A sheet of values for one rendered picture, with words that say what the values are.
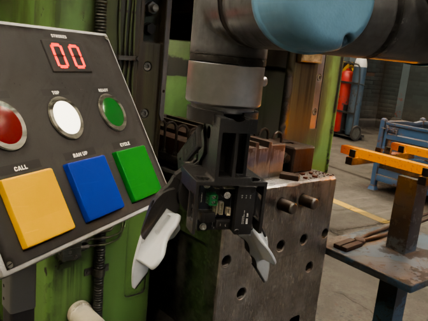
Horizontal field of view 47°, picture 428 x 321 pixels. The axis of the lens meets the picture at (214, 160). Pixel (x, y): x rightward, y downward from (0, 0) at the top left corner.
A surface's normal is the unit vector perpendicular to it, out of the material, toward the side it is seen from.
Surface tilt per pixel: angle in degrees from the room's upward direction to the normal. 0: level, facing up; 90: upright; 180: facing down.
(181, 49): 90
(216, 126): 90
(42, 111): 60
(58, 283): 90
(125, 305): 90
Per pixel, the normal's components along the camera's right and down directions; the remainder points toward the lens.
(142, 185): 0.84, -0.34
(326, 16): 0.41, 0.23
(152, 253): -0.75, -0.55
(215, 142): -0.95, -0.03
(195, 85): -0.70, 0.08
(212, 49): -0.42, 0.15
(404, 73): -0.85, 0.04
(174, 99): 0.66, 0.22
